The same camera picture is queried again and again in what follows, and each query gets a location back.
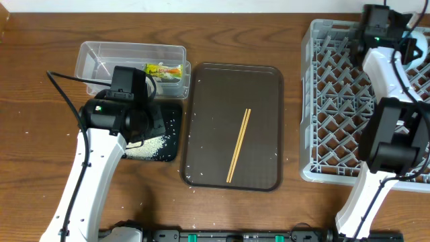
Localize yellow snack wrapper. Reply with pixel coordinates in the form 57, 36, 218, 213
144, 64, 183, 80

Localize brown serving tray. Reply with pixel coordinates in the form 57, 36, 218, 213
181, 63, 284, 192

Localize black tray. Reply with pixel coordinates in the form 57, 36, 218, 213
123, 102, 182, 162

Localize light blue bowl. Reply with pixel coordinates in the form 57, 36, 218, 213
403, 31, 428, 71

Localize clear plastic bin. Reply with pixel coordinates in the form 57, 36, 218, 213
75, 41, 191, 99

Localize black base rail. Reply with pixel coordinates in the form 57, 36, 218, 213
100, 220, 404, 242

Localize wooden chopstick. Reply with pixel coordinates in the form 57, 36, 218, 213
225, 108, 250, 183
228, 108, 253, 184

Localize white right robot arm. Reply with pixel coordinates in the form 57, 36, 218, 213
333, 4, 429, 241

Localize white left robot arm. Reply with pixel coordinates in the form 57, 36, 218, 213
40, 66, 165, 241

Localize grey dishwasher rack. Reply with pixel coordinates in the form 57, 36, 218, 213
299, 18, 430, 193

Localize pile of white rice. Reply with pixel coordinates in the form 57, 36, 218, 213
125, 136, 167, 161

